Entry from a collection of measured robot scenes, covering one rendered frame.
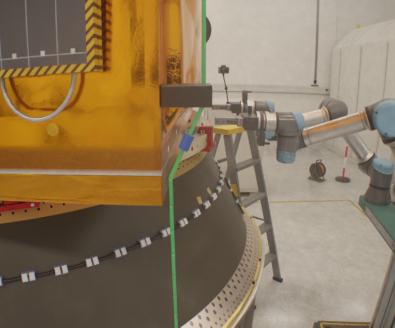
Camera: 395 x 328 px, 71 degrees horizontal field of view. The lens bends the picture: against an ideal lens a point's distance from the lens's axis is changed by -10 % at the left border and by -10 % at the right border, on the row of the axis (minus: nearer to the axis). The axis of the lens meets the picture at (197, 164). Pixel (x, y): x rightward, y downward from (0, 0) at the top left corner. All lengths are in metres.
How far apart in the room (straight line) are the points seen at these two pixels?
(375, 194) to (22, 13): 1.70
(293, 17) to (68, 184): 8.88
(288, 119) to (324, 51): 8.27
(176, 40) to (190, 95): 0.09
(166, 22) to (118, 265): 0.63
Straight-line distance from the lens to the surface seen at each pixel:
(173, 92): 0.41
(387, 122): 1.09
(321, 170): 6.08
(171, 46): 0.45
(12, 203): 0.78
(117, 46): 0.42
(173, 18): 0.45
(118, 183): 0.45
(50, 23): 0.41
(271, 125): 1.14
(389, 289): 2.01
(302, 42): 9.16
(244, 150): 4.82
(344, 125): 1.25
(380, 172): 1.76
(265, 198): 2.84
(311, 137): 1.27
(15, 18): 0.44
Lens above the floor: 1.94
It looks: 16 degrees down
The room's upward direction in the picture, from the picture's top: straight up
